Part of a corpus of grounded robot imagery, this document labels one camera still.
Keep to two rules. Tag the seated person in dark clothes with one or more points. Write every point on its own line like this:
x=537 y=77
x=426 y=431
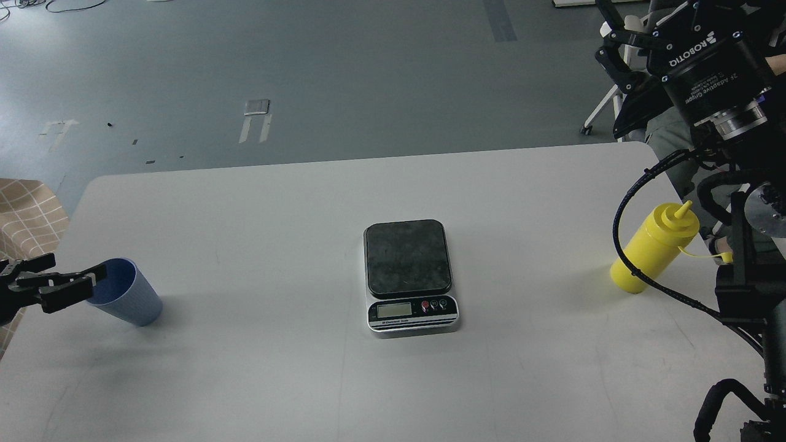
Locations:
x=668 y=132

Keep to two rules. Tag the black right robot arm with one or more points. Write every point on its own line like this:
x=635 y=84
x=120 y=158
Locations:
x=746 y=193

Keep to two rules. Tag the white office chair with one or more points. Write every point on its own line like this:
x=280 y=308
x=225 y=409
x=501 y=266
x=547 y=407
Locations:
x=614 y=95

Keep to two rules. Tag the blue ribbed plastic cup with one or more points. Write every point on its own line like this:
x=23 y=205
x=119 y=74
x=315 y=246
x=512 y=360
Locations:
x=126 y=294

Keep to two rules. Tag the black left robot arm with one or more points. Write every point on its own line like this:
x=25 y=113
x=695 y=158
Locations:
x=8 y=311

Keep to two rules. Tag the digital kitchen scale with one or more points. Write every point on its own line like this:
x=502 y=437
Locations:
x=408 y=279

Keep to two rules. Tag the tan checkered cloth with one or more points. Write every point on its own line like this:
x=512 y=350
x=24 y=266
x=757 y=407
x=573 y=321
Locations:
x=33 y=220

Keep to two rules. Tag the grey floor plate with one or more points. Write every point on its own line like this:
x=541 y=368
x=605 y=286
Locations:
x=255 y=107

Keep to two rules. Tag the yellow squeeze bottle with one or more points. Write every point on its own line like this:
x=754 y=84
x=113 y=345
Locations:
x=664 y=234

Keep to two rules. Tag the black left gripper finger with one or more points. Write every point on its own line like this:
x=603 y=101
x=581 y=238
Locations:
x=12 y=268
x=55 y=291

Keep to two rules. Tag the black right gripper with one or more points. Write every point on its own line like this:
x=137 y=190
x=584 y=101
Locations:
x=707 y=55

